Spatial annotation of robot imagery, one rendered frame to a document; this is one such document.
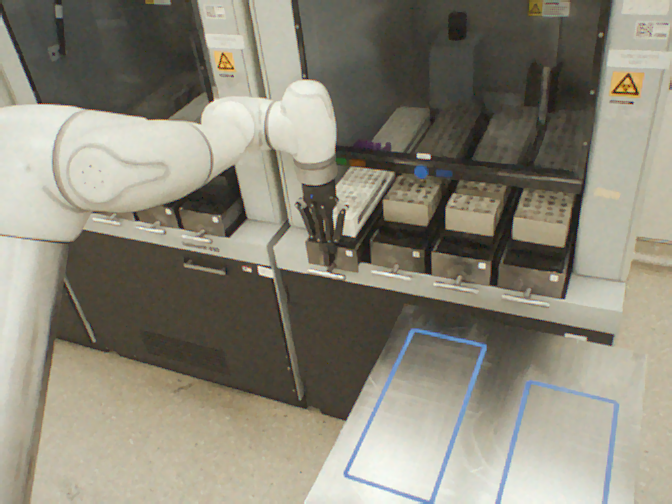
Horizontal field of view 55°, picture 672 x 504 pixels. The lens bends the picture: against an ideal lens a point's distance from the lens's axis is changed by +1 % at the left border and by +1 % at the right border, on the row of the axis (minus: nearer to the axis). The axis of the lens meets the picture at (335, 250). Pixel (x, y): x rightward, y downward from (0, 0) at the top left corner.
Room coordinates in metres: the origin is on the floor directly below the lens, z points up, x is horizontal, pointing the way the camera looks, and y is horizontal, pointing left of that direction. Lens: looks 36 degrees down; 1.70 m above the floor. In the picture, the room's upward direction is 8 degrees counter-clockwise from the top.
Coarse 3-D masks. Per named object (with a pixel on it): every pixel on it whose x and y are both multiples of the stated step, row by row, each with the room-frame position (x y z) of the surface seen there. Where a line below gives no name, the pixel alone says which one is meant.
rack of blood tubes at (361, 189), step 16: (352, 176) 1.44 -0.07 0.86; (368, 176) 1.43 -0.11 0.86; (384, 176) 1.43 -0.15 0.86; (336, 192) 1.37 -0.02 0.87; (352, 192) 1.37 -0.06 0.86; (368, 192) 1.36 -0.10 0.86; (336, 208) 1.30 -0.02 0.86; (352, 208) 1.29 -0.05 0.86; (368, 208) 1.34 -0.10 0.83; (352, 224) 1.24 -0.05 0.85
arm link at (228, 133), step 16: (208, 112) 1.27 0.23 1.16; (224, 112) 1.20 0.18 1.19; (240, 112) 1.21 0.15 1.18; (256, 112) 1.23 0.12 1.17; (208, 128) 0.86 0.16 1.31; (224, 128) 0.91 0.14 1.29; (240, 128) 1.19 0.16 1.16; (256, 128) 1.21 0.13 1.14; (208, 144) 0.81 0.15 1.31; (224, 144) 0.86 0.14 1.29; (240, 144) 0.91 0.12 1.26; (256, 144) 1.21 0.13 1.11; (224, 160) 0.84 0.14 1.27; (208, 176) 0.79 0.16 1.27
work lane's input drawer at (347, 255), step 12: (384, 192) 1.42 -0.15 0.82; (372, 216) 1.33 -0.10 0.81; (372, 228) 1.29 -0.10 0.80; (312, 240) 1.26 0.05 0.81; (348, 240) 1.23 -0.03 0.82; (360, 240) 1.24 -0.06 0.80; (312, 252) 1.26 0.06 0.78; (336, 252) 1.23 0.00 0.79; (348, 252) 1.21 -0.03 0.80; (360, 252) 1.22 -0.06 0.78; (336, 264) 1.23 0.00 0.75; (348, 264) 1.21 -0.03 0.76; (324, 276) 1.19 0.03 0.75; (336, 276) 1.18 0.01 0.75
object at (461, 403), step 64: (448, 320) 0.91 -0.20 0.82; (384, 384) 0.77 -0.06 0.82; (448, 384) 0.75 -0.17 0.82; (512, 384) 0.74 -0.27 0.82; (576, 384) 0.72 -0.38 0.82; (640, 384) 0.70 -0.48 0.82; (384, 448) 0.64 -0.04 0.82; (448, 448) 0.62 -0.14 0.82; (512, 448) 0.61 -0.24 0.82; (576, 448) 0.60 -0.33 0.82
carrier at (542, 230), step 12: (516, 216) 1.15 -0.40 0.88; (528, 216) 1.14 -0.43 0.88; (540, 216) 1.14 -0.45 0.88; (516, 228) 1.14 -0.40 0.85; (528, 228) 1.13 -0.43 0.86; (540, 228) 1.12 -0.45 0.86; (552, 228) 1.10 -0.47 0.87; (564, 228) 1.09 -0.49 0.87; (528, 240) 1.13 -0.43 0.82; (540, 240) 1.12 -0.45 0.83; (552, 240) 1.10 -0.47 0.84; (564, 240) 1.09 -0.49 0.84
